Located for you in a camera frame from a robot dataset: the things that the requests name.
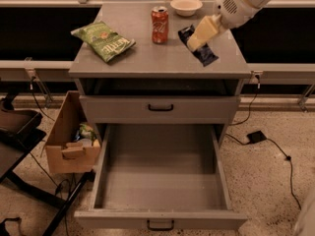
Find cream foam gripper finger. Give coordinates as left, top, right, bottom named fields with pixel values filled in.
left=187, top=14, right=224, bottom=52

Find blue rxbar wrapper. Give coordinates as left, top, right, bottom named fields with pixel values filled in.
left=178, top=25, right=219, bottom=67

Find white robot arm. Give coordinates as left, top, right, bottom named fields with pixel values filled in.
left=187, top=0, right=271, bottom=52

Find grey drawer cabinet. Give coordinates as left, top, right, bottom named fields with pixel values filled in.
left=68, top=1, right=253, bottom=146

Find closed grey upper drawer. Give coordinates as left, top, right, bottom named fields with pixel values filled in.
left=80, top=96, right=239, bottom=124

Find open grey middle drawer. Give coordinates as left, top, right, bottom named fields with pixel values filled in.
left=75, top=124, right=247, bottom=230

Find white paper bowl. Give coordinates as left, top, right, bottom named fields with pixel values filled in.
left=170, top=0, right=203, bottom=17

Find red soda can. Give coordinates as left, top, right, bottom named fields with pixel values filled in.
left=151, top=6, right=168, bottom=43

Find green kettle chips bag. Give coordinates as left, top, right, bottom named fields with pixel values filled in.
left=71, top=22, right=136, bottom=63

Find black power adapter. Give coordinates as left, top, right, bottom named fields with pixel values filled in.
left=247, top=131, right=267, bottom=144

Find snack packets in box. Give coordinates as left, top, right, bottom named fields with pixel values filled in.
left=74, top=122, right=99, bottom=147

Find brown cardboard box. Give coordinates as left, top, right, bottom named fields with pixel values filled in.
left=45, top=91, right=100, bottom=174

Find black drawer handle upper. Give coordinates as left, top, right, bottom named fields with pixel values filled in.
left=148, top=104, right=174, bottom=112

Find black drawer handle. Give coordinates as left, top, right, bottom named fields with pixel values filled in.
left=148, top=104, right=174, bottom=112
left=147, top=219, right=174, bottom=231

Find black floor cable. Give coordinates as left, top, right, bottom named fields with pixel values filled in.
left=225, top=133, right=303, bottom=211

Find black drawer handle lower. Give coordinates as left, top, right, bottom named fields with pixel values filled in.
left=147, top=219, right=174, bottom=231

